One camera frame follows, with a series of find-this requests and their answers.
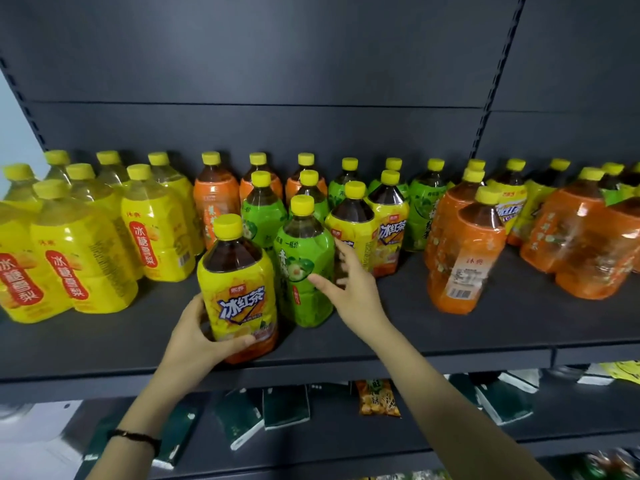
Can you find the dark grey metal shelving unit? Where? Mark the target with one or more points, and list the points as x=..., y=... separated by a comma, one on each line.
x=500, y=314

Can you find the person's left thumb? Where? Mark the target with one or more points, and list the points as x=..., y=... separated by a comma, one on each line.
x=232, y=346

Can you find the person's right thumb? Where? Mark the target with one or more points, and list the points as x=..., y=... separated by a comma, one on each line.
x=325, y=285

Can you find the black wristband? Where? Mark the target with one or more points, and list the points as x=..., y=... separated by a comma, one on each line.
x=135, y=436

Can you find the cluster of green drink bottles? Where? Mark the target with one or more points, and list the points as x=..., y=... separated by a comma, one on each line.
x=262, y=214

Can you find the group of all-yellow drink bottles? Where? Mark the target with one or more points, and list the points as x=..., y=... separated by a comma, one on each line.
x=80, y=254

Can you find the person's right hand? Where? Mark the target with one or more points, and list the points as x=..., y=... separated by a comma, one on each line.
x=360, y=299

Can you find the person's left hand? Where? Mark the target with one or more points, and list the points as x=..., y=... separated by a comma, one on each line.
x=185, y=349

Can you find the yellow label iced tea bottle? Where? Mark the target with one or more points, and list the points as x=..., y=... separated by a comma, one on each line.
x=240, y=294
x=392, y=229
x=350, y=227
x=510, y=204

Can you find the orange label tea bottle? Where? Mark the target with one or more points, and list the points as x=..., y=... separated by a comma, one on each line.
x=258, y=158
x=306, y=159
x=215, y=199
x=445, y=214
x=600, y=254
x=560, y=229
x=470, y=254

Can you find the dark green packet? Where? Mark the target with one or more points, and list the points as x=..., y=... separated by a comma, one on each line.
x=175, y=434
x=462, y=387
x=502, y=402
x=237, y=419
x=285, y=407

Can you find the person's left forearm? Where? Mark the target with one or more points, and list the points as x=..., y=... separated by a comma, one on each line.
x=150, y=404

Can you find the person's right forearm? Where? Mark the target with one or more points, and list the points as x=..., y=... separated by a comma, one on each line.
x=440, y=409

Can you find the orange snack packet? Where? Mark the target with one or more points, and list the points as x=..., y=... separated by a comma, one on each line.
x=377, y=399

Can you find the yellow printed packet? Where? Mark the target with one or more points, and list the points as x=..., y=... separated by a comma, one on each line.
x=625, y=370

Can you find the white plastic packaging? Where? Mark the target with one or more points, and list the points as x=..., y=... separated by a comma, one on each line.
x=35, y=429

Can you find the green label tea bottle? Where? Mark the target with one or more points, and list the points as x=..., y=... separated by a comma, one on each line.
x=537, y=199
x=300, y=259
x=611, y=192

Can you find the colourful snack packets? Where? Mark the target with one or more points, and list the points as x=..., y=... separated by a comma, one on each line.
x=607, y=465

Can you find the white packet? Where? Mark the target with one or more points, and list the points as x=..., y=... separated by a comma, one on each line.
x=520, y=380
x=595, y=377

